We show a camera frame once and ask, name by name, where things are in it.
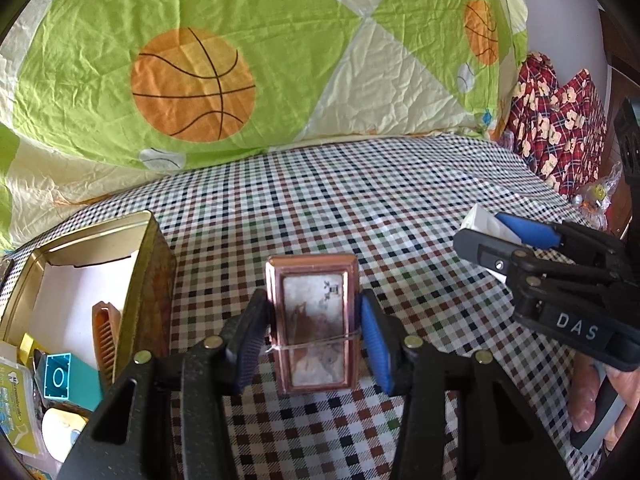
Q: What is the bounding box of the person's right hand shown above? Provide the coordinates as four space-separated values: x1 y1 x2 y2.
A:
568 356 640 453

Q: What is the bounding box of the clear plastic bag with toys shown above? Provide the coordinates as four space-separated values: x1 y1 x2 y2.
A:
570 162 623 231

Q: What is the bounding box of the brown wooden comb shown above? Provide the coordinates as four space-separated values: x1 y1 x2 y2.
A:
92 302 122 390

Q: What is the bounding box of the clear plastic package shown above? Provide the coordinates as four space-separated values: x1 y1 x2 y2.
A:
0 341 44 458

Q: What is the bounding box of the white rectangular block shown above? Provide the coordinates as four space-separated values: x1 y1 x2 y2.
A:
454 204 522 263

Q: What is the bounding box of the checkered tablecloth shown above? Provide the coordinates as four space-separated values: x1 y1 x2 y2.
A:
1 134 602 479

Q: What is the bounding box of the gold metal tin box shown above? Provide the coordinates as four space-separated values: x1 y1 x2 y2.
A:
1 210 177 374

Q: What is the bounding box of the copper framed picture box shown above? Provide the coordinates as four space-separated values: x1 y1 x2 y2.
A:
266 254 360 396

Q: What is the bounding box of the sequined black hair claw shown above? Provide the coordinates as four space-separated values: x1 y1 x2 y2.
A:
32 349 47 388

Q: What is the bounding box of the orange damask patterned box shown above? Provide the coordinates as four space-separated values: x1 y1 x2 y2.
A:
41 408 88 463

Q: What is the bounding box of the blue puppy toy block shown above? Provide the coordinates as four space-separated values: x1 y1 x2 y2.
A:
43 353 103 412

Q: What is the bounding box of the brown wooden door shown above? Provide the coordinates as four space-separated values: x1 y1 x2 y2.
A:
596 6 640 241

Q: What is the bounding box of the yellow cube block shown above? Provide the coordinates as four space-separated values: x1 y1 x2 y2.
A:
17 333 38 366

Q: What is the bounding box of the green basketball bedsheet backdrop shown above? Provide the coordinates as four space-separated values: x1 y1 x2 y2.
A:
1 0 527 252

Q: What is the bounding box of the red plaid floral cushion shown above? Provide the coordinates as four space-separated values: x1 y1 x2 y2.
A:
499 52 560 164

